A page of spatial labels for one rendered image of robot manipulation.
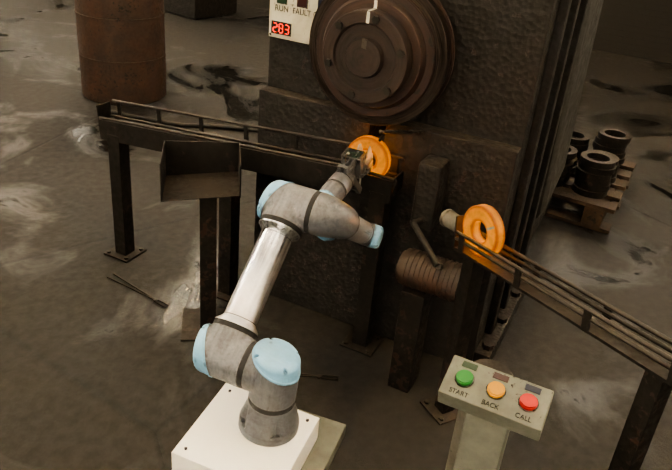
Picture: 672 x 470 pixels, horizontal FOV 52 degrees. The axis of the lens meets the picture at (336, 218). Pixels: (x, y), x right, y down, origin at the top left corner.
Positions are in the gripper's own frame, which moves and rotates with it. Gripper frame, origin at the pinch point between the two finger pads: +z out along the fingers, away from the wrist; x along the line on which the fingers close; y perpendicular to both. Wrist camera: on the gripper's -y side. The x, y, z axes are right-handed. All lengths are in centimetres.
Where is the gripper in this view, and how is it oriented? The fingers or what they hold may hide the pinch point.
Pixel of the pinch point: (369, 153)
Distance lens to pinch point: 237.9
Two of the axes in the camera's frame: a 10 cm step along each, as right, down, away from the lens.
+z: 4.6, -5.9, 6.6
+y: -0.4, -7.6, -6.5
